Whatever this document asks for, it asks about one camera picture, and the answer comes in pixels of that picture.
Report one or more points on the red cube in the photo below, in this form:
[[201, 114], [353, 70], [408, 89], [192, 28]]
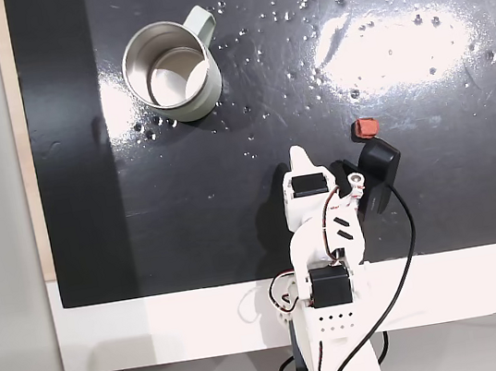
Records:
[[364, 128]]

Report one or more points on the white tape wrap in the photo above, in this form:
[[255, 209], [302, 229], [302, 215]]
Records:
[[356, 185]]

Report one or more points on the pale green metal mug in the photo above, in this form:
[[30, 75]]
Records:
[[211, 89]]

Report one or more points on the black table mat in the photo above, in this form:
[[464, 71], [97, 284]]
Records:
[[189, 231]]

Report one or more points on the grey table clamp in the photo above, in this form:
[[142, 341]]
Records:
[[296, 346]]

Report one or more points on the black oval camera box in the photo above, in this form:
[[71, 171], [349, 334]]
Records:
[[380, 165]]

